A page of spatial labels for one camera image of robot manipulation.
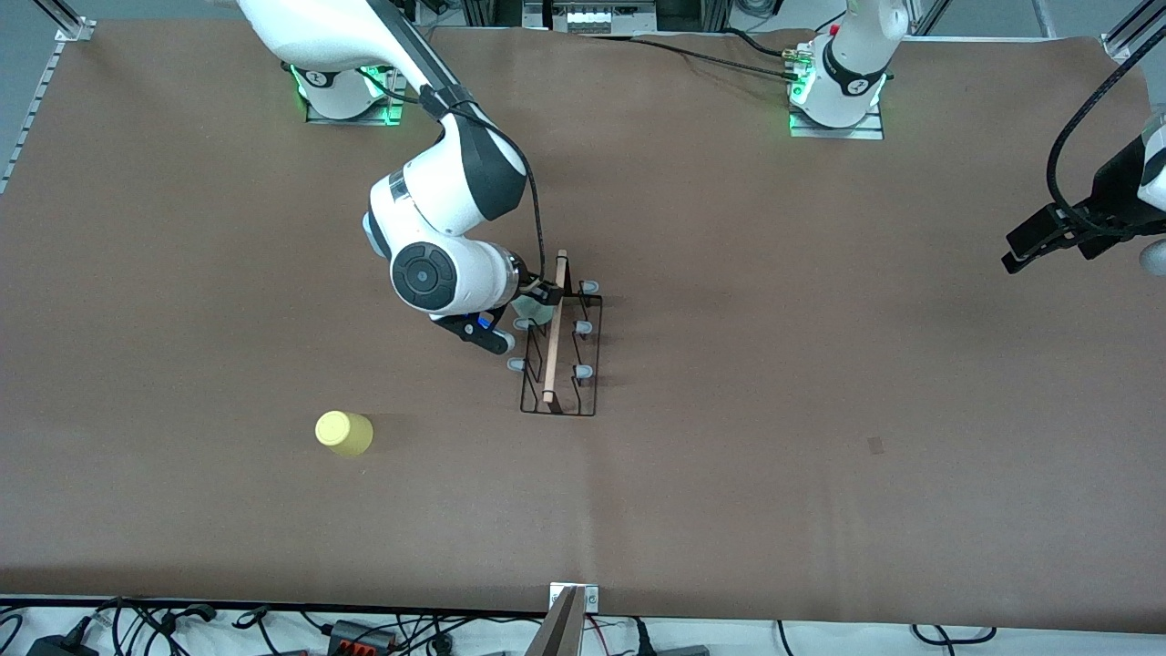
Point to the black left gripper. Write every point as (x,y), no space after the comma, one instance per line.
(1109,194)

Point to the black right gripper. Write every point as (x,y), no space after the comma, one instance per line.
(539,292)

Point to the pale green plastic cup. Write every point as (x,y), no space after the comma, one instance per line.
(530,316)

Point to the yellow plastic cup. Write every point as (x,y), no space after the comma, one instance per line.
(342,433)

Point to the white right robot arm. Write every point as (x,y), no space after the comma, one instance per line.
(437,191)

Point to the light blue plastic cup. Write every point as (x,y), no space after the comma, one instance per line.
(366,235)

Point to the aluminium corner profile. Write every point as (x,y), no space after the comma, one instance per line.
(64,23)
(1130,32)

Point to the brown table cover sheet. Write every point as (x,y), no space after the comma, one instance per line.
(638,501)

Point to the white power strip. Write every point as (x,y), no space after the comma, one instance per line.
(592,18)

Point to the black orange power adapter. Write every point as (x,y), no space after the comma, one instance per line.
(360,635)

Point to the black power plug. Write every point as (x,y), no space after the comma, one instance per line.
(59,647)

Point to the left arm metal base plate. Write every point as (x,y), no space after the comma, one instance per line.
(838,132)

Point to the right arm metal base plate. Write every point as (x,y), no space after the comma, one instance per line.
(393,114)

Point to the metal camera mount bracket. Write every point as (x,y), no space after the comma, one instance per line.
(590,599)

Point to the grey camera mount beam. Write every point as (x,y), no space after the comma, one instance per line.
(557,633)

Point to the aluminium table edge rail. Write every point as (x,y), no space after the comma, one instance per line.
(32,114)

